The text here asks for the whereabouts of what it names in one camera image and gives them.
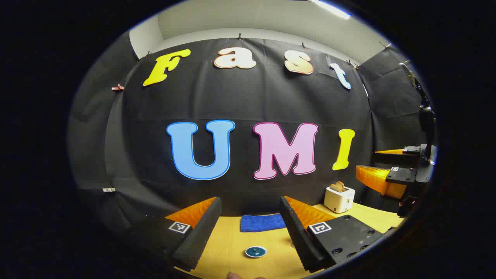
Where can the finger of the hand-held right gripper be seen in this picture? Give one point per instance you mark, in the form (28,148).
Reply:
(391,154)
(378,179)

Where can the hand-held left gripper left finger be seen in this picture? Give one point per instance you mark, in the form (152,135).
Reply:
(201,232)

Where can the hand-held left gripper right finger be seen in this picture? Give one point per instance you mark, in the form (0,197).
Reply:
(300,240)

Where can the dark teal teacup lid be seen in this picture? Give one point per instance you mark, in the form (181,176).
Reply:
(255,251)

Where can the toast slice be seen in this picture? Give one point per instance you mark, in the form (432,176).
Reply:
(334,188)
(341,185)

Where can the blue towel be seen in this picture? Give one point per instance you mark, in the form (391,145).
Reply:
(262,223)

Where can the white toaster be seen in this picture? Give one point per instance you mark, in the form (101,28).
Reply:
(338,201)

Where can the white cloth clip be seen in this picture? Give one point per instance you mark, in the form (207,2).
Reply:
(109,190)

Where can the black backdrop cloth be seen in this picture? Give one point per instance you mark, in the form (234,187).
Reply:
(240,100)

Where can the red-brown cloth clip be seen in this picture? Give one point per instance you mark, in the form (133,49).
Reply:
(117,88)

